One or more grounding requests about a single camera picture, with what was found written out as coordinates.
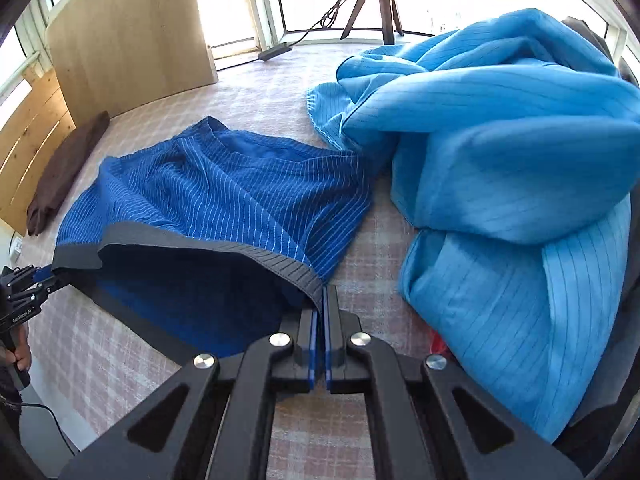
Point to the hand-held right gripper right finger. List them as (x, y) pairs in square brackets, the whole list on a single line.
[(330, 345)]

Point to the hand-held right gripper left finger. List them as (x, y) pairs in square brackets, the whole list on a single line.
[(312, 350)]

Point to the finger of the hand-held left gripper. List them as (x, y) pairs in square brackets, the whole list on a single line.
[(42, 273), (50, 287)]

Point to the dark blue striped garment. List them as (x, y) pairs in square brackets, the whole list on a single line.
[(225, 185)]

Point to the person's left forearm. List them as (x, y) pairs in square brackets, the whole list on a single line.
[(7, 405)]

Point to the person's left hand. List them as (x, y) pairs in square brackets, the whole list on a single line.
[(24, 355)]

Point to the brown folded fleece garment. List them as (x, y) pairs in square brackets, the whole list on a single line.
[(65, 175)]

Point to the small red item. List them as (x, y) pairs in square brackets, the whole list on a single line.
[(439, 344)]

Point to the pine slat headboard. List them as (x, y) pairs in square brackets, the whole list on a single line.
[(30, 150)]

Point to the light blue striped garment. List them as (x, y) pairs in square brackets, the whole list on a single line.
[(500, 160)]

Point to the light oak wooden panel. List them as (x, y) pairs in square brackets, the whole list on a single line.
[(130, 35)]

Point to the pink plaid blanket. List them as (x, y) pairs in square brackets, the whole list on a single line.
[(250, 95)]

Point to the brown tripod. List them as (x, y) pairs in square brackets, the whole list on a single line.
[(385, 5)]

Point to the dark grey garment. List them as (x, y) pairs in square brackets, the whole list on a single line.
[(590, 35)]

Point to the white wall socket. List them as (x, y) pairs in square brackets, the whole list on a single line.
[(17, 245)]

